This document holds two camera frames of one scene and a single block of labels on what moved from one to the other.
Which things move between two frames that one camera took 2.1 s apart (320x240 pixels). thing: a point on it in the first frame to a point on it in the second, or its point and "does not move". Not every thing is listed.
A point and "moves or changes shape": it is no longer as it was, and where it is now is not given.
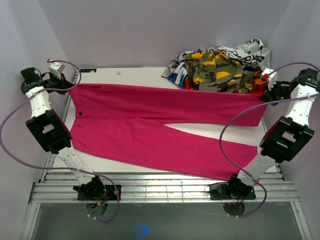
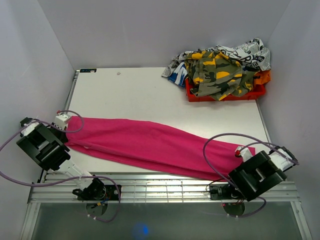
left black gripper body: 54,82 to 59,133
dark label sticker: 88,70 does not move
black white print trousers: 253,53 does not move
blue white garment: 178,77 does not move
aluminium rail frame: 55,188 does not move
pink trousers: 119,121 moves or changes shape
